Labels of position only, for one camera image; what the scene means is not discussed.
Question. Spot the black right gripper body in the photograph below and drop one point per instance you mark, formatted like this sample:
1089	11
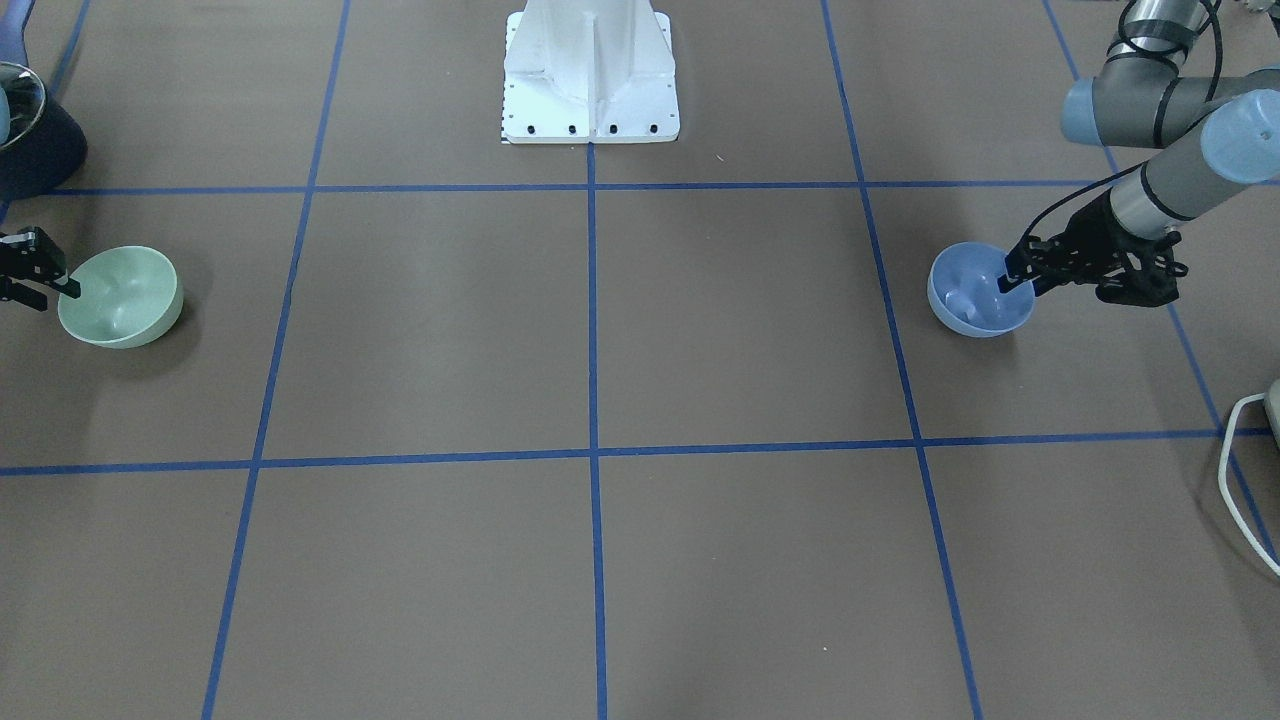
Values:
27	262

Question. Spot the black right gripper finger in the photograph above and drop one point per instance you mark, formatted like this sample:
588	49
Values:
67	286

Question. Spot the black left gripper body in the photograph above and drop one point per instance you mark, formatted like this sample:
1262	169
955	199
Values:
1090	232

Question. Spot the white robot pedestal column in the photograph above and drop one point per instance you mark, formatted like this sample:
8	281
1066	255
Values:
589	72

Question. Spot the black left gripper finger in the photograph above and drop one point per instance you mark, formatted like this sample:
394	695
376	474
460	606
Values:
1018	278

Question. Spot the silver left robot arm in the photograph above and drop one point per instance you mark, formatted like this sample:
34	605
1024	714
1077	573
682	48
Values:
1211	138

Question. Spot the blue bowl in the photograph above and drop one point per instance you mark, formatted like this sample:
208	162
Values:
963	292

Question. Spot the green bowl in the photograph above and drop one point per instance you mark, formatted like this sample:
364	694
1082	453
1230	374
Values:
128	297

